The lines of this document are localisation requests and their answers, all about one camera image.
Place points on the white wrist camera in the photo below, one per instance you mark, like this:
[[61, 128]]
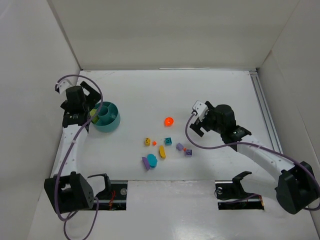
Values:
[[199, 108], [60, 87]]

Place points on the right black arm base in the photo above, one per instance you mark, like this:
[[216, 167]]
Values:
[[231, 195]]

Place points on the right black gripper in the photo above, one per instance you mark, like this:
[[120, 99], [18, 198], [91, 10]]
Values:
[[200, 125]]

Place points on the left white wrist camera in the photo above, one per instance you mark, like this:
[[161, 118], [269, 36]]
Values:
[[60, 87]]

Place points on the yellow face lego brick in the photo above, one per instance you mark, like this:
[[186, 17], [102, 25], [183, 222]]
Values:
[[147, 141]]

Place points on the yellow curved lego brick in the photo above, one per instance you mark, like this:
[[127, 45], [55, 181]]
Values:
[[162, 152]]

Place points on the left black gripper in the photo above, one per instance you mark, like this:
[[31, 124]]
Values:
[[90, 94]]

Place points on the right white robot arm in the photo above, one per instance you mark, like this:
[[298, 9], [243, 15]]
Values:
[[296, 186]]

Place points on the orange round lego piece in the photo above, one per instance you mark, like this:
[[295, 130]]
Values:
[[168, 121]]

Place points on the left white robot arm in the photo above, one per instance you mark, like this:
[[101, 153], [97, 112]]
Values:
[[68, 190]]

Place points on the lilac square lego brick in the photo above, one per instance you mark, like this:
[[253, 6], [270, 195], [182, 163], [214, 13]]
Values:
[[188, 152]]

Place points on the teal rounded lego brick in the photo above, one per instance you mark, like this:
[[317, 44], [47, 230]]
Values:
[[152, 160]]

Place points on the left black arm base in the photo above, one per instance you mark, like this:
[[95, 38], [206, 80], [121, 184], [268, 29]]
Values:
[[111, 196]]

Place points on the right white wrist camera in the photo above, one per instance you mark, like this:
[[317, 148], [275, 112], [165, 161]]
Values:
[[199, 108]]

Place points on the purple curved lego brick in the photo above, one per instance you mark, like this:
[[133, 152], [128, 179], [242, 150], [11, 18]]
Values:
[[146, 163]]

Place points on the aluminium rail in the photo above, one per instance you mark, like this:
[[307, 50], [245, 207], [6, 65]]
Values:
[[265, 111]]

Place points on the teal divided round container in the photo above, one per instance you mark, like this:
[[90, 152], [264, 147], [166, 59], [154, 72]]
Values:
[[108, 118]]

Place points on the teal square lego brick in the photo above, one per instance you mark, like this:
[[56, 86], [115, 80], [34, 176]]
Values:
[[168, 141]]

